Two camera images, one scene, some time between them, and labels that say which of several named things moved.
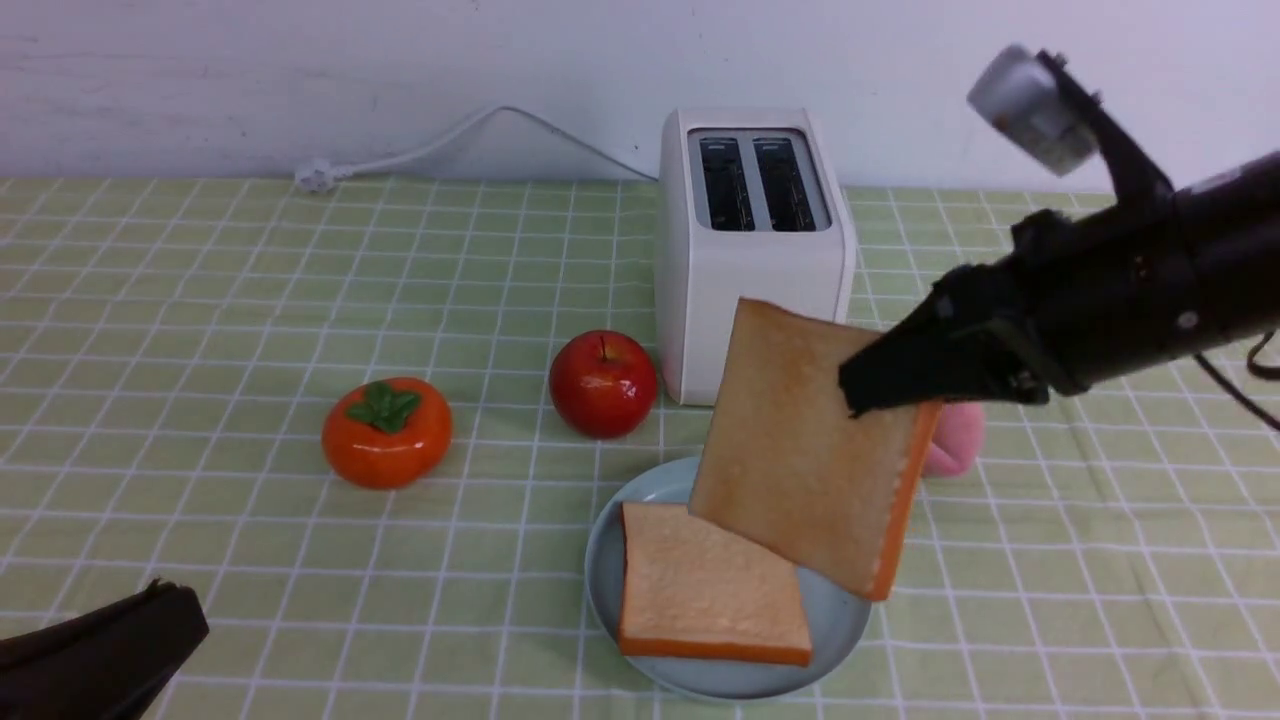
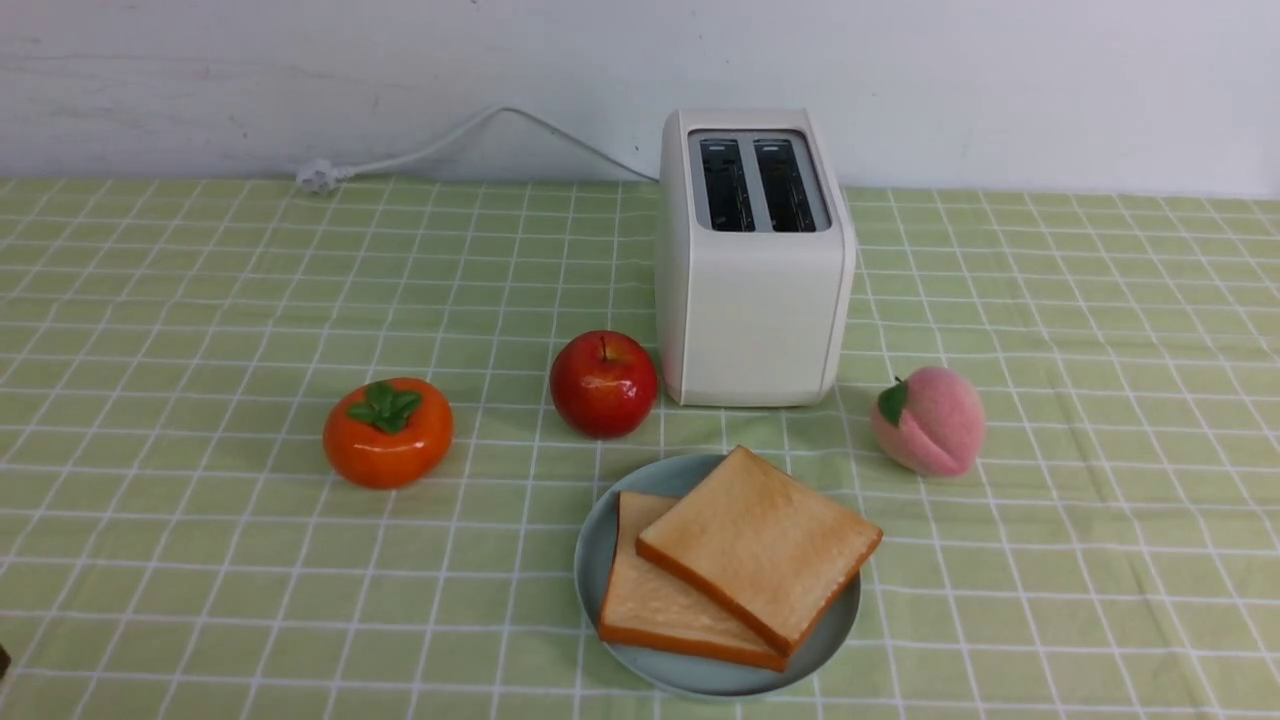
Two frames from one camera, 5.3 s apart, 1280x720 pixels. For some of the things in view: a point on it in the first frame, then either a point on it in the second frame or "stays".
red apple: [603, 383] stays
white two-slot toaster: [751, 207] stays
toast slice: [788, 472] -> [769, 546]
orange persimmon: [386, 432] stays
